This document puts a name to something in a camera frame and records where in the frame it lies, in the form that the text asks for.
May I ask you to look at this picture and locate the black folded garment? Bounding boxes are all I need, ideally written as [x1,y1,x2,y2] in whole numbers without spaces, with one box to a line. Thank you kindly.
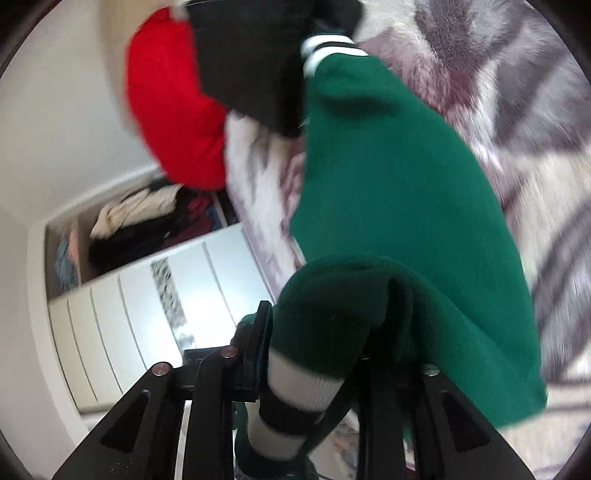
[187,0,363,139]

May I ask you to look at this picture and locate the cream hanging coat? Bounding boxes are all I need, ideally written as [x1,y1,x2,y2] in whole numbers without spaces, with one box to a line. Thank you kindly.
[90,187,183,241]

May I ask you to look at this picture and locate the green varsity jacket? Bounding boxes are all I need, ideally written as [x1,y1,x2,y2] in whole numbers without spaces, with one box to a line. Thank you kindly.
[233,37,550,480]

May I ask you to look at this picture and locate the beige wooden bed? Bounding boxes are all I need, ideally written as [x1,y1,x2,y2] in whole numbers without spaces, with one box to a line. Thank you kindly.
[98,0,160,134]

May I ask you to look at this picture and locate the dark hanging clothes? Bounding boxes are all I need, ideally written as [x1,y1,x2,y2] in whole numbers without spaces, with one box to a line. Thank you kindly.
[88,184,218,269]

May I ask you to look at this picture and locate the white wardrobe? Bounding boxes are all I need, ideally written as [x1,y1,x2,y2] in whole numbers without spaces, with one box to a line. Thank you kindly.
[28,175,296,416]

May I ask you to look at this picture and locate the red quilt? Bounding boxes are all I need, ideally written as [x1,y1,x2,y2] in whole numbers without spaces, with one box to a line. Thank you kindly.
[126,8,229,191]

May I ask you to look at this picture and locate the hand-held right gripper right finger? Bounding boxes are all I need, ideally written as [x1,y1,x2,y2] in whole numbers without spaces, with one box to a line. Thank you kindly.
[358,355,513,480]

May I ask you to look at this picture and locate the folded clothes on shelf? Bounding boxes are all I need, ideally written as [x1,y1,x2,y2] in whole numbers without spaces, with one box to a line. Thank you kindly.
[54,226,80,294]

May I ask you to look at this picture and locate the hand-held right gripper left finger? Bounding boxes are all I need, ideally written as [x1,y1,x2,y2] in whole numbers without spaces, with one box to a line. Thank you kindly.
[52,300,273,480]

